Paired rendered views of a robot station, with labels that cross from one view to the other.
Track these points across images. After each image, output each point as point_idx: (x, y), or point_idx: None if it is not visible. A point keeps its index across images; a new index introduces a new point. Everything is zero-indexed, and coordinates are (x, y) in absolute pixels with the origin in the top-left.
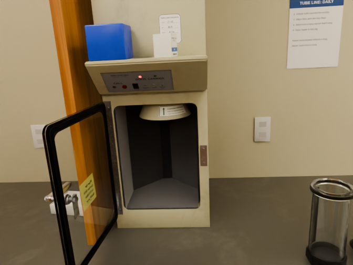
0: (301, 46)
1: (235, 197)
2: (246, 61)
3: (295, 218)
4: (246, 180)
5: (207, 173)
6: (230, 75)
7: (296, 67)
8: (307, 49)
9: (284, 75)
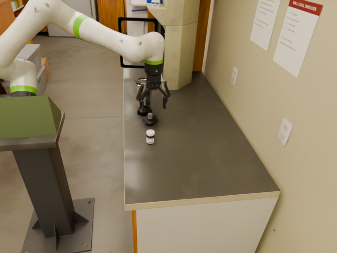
0: (258, 24)
1: (193, 96)
2: (240, 25)
3: (175, 110)
4: (216, 100)
5: (164, 65)
6: (234, 32)
7: (253, 40)
8: (259, 29)
9: (248, 43)
